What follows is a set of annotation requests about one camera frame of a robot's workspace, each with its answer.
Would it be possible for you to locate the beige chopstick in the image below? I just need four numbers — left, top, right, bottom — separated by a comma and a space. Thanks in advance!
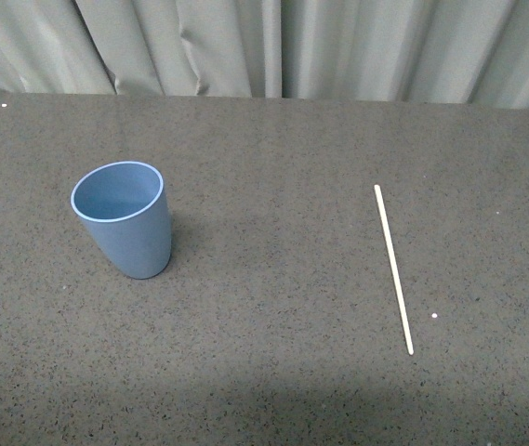
374, 184, 415, 356

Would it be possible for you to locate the grey-green curtain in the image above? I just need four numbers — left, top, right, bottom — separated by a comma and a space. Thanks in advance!
0, 1, 529, 109

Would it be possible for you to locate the blue plastic cup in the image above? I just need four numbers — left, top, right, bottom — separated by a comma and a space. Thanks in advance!
71, 161, 172, 279

